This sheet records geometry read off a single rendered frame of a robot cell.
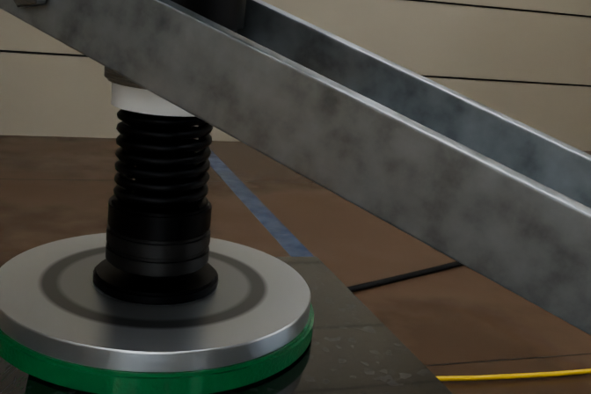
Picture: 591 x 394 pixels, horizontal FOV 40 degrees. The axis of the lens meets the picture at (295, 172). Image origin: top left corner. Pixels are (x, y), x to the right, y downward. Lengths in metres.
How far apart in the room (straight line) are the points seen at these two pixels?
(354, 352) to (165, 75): 0.22
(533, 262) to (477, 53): 5.44
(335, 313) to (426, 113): 0.18
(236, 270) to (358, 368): 0.12
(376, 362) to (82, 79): 4.54
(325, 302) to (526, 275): 0.26
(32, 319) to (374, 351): 0.22
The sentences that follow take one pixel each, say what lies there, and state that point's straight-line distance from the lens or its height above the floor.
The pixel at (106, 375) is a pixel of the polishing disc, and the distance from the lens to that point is 0.47.
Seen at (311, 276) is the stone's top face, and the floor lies 0.82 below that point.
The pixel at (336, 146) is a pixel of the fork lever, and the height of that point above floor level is 0.98.
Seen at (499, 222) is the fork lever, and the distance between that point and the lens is 0.38.
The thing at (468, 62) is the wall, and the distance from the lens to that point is 5.78.
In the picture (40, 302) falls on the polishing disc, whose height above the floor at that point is 0.85.
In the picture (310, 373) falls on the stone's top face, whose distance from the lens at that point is 0.51.
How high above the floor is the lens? 1.06
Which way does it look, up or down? 13 degrees down
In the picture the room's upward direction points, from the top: 6 degrees clockwise
